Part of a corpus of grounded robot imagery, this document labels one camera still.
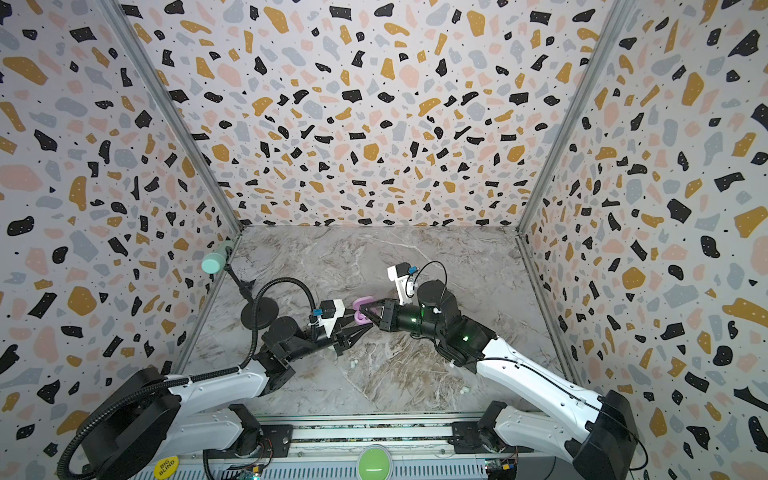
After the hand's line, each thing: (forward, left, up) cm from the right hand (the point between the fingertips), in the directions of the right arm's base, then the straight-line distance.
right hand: (361, 307), depth 64 cm
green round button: (-25, -3, -27) cm, 37 cm away
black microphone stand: (+16, +37, -32) cm, 51 cm away
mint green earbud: (-2, +6, -29) cm, 30 cm away
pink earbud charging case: (+1, +1, -7) cm, 7 cm away
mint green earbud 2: (-8, -26, -30) cm, 40 cm away
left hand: (+2, -1, -8) cm, 8 cm away
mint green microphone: (+9, +33, +4) cm, 35 cm away
